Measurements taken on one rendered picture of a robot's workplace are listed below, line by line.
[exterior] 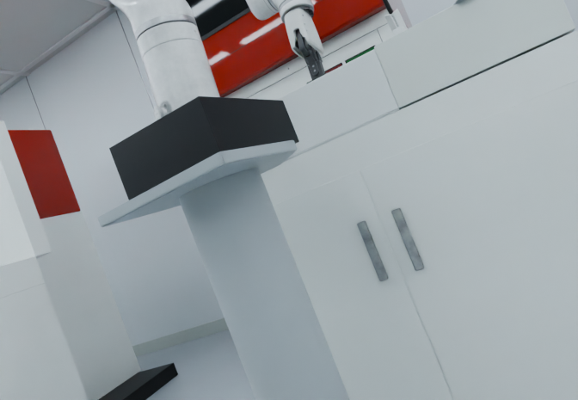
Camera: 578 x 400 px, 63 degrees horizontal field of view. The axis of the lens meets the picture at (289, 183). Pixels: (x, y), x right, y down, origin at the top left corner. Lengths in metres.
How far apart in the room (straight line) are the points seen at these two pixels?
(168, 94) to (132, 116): 3.30
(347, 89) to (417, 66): 0.16
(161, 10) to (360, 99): 0.45
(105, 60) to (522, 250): 3.84
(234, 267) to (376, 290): 0.40
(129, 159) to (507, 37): 0.75
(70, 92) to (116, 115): 0.55
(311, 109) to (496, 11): 0.43
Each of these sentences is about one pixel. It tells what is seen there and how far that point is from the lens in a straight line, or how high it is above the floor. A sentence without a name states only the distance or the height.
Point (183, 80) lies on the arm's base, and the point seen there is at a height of 0.99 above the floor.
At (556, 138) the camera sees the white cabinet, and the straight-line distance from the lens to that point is 1.04.
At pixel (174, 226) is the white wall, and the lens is 4.03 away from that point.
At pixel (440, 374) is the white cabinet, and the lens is 1.17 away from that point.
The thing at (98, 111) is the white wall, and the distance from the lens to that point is 4.45.
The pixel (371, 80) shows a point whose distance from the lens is 1.08.
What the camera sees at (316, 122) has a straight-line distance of 1.11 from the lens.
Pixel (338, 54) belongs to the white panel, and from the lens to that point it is 1.77.
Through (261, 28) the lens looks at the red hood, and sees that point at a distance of 1.84.
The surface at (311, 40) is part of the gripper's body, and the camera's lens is 1.16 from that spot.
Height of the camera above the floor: 0.70
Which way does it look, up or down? 3 degrees up
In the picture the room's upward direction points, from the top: 22 degrees counter-clockwise
